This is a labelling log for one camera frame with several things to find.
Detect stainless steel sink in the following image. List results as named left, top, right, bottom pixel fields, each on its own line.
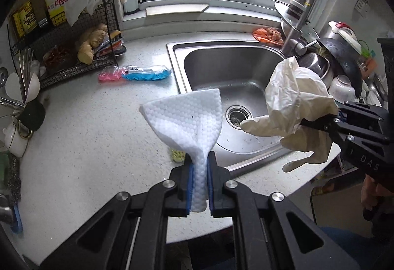
left=166, top=39, right=308, bottom=176

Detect yellow bristle scrub brush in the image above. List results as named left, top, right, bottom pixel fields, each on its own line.
left=168, top=148, right=187, bottom=164

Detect person's leg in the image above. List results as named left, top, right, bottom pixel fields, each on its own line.
left=320, top=227, right=394, bottom=270

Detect ginger root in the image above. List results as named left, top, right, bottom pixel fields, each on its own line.
left=76, top=23, right=109, bottom=65

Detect bag of dried chillies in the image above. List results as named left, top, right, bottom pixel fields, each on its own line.
left=43, top=45, right=77, bottom=74

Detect pink plastic package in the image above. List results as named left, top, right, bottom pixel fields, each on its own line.
left=98, top=66, right=125, bottom=83

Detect glass pot lid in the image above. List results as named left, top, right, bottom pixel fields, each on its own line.
left=274, top=2, right=321, bottom=43

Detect small metal cup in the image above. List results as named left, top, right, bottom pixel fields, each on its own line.
left=0, top=193, right=16, bottom=226

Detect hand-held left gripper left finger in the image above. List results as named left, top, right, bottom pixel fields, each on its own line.
left=38, top=153, right=194, bottom=270

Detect orange cloth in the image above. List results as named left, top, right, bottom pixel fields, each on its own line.
left=359, top=58, right=378, bottom=80

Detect white dish cloth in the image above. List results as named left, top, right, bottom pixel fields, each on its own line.
left=139, top=88, right=223, bottom=213

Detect wall utensil holder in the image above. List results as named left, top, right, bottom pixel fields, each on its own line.
left=354, top=0, right=370, bottom=18

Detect blue plastic packet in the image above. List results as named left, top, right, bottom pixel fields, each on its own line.
left=121, top=65, right=172, bottom=81

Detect metal chopsticks bundle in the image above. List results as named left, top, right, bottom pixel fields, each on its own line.
left=17, top=48, right=34, bottom=80

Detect orange dish rag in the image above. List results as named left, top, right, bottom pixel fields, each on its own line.
left=252, top=27, right=284, bottom=44

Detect dark label sauce bottle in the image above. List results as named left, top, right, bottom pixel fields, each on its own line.
left=11, top=1, right=39, bottom=38

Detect person's right hand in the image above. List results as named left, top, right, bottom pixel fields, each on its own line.
left=361, top=176, right=390, bottom=220

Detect clear oil bottle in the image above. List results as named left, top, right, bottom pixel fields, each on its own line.
left=29, top=0, right=51, bottom=27

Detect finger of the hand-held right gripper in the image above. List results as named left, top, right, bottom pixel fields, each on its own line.
left=338, top=101, right=390, bottom=123
left=300, top=115, right=391, bottom=144

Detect stainless steel pot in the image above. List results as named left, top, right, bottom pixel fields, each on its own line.
left=297, top=51, right=336, bottom=89

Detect black wok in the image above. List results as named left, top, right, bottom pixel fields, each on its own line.
left=317, top=38, right=364, bottom=98

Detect small white teapot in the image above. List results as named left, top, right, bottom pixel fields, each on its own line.
left=3, top=122, right=30, bottom=158

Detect steel gooseneck faucet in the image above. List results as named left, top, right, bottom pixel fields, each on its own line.
left=281, top=0, right=321, bottom=57

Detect cream rubber gloves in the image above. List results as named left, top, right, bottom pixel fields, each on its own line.
left=240, top=57, right=339, bottom=173

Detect white and blue bowl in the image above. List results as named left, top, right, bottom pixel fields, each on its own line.
left=328, top=74, right=356, bottom=104

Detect black wire rack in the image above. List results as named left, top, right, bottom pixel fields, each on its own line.
left=8, top=0, right=127, bottom=90

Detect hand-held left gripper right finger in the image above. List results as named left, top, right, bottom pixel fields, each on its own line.
left=207, top=151, right=361, bottom=270

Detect steel wool scourer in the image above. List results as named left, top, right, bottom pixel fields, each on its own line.
left=0, top=155, right=22, bottom=206

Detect white kettle with red lid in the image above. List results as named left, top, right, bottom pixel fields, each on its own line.
left=323, top=21, right=362, bottom=55

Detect white hanging plastic bag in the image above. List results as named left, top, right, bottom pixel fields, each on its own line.
left=63, top=0, right=107, bottom=27

